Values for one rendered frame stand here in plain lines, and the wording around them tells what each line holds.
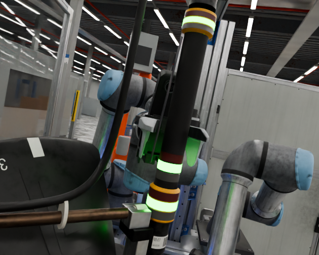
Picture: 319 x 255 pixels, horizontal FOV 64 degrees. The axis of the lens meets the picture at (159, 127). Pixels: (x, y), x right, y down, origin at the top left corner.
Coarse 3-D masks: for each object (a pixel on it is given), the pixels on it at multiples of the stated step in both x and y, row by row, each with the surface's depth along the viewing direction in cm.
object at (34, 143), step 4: (28, 140) 37; (32, 140) 37; (36, 140) 38; (32, 144) 37; (36, 144) 37; (40, 144) 38; (32, 148) 36; (36, 148) 37; (40, 148) 37; (32, 152) 36; (36, 152) 37; (40, 152) 37; (36, 156) 36
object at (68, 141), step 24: (0, 144) 34; (24, 144) 36; (48, 144) 39; (72, 144) 42; (24, 168) 34; (48, 168) 36; (72, 168) 39; (0, 192) 31; (24, 192) 33; (48, 192) 34; (96, 192) 39; (0, 240) 29; (24, 240) 30; (48, 240) 32; (72, 240) 33; (96, 240) 35
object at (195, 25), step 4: (184, 24) 34; (188, 24) 33; (192, 24) 33; (196, 24) 33; (200, 24) 33; (184, 28) 34; (200, 28) 33; (204, 28) 33; (208, 28) 33; (212, 32) 34
